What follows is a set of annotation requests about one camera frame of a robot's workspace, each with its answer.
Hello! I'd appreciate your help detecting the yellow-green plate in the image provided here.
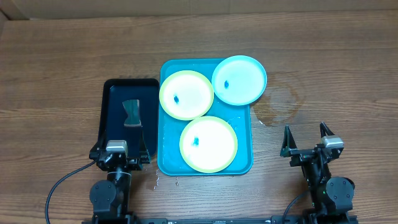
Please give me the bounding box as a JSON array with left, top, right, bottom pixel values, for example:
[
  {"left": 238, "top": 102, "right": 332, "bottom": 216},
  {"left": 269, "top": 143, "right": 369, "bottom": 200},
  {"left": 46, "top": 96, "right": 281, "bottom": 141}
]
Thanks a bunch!
[
  {"left": 179, "top": 116, "right": 238, "bottom": 174},
  {"left": 159, "top": 70, "right": 214, "bottom": 121}
]

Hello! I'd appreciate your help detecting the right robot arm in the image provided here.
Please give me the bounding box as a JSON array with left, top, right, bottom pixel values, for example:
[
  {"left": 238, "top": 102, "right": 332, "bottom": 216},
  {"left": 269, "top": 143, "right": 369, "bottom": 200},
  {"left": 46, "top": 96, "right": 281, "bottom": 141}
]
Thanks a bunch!
[{"left": 280, "top": 122, "right": 358, "bottom": 223}]

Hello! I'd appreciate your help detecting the teal plastic tray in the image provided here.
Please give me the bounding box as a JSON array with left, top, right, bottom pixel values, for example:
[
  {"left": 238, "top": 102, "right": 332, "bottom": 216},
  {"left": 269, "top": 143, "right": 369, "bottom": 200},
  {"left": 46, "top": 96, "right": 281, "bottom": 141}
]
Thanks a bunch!
[{"left": 157, "top": 58, "right": 254, "bottom": 177}]

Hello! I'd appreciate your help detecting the black plastic tray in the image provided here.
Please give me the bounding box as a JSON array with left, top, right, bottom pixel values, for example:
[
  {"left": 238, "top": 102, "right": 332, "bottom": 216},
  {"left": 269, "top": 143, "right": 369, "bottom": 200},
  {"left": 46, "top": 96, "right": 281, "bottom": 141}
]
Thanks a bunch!
[{"left": 98, "top": 78, "right": 159, "bottom": 157}]

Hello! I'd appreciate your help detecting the light blue plate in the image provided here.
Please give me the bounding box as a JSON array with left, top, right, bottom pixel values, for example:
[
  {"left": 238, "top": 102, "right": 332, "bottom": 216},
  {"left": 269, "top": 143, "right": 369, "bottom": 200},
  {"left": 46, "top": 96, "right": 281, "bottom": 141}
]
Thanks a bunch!
[{"left": 211, "top": 55, "right": 267, "bottom": 106}]

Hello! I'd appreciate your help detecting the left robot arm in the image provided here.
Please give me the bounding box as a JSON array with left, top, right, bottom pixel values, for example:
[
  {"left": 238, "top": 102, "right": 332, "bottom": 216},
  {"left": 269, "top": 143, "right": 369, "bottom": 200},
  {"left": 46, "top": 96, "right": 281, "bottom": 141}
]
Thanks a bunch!
[{"left": 89, "top": 130, "right": 150, "bottom": 224}]

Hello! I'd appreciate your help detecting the green scouring sponge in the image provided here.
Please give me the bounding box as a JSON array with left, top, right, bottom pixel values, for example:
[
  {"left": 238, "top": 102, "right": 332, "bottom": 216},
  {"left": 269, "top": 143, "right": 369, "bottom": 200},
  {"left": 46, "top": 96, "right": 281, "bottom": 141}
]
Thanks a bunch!
[{"left": 123, "top": 100, "right": 142, "bottom": 127}]

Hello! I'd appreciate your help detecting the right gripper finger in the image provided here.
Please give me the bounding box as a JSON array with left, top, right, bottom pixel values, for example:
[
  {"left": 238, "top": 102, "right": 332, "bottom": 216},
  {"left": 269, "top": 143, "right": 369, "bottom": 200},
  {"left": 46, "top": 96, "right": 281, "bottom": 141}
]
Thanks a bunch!
[
  {"left": 320, "top": 122, "right": 334, "bottom": 138},
  {"left": 280, "top": 125, "right": 297, "bottom": 157}
]

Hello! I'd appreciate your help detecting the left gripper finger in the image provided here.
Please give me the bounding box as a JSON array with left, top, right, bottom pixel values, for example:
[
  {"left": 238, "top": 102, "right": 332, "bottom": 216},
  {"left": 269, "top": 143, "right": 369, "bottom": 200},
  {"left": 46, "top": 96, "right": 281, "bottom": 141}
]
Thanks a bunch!
[
  {"left": 96, "top": 131, "right": 106, "bottom": 149},
  {"left": 139, "top": 129, "right": 149, "bottom": 156}
]

